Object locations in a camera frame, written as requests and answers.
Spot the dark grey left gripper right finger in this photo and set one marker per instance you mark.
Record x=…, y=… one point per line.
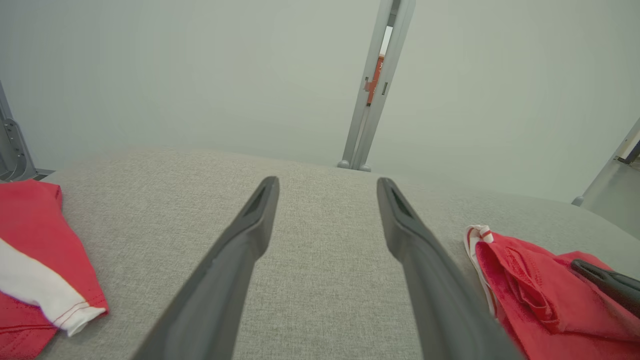
x=435, y=290

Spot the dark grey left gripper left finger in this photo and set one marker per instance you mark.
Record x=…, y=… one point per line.
x=220, y=280

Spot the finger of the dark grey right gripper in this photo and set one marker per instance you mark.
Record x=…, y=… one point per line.
x=617, y=287

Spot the red white Bulls jersey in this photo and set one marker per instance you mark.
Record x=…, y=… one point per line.
x=540, y=300

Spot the red white garment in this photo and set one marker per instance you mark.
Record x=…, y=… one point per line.
x=35, y=225

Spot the small orange red object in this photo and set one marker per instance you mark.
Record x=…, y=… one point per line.
x=375, y=80

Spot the grey double partition post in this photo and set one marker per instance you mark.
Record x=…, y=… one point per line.
x=367, y=115

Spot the grey metal frame bracket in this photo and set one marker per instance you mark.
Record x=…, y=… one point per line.
x=12, y=150

